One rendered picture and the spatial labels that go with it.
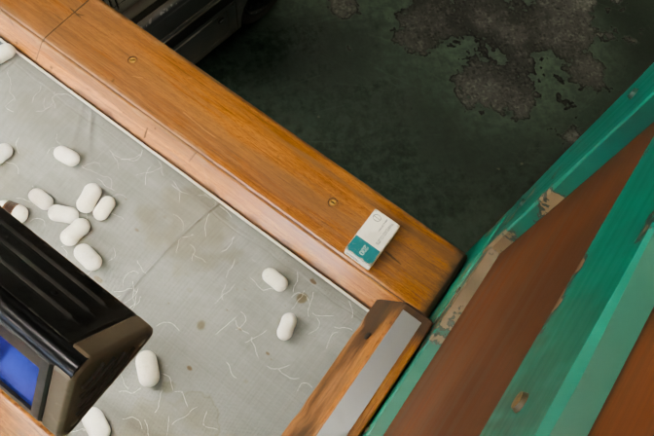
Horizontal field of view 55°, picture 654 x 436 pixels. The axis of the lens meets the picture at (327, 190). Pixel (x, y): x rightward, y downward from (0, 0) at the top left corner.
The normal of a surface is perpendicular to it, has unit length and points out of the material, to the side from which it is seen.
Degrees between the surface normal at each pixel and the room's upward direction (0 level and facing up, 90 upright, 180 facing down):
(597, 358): 0
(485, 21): 0
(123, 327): 58
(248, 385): 0
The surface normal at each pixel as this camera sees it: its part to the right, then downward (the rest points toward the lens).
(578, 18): 0.08, -0.38
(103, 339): 0.54, -0.82
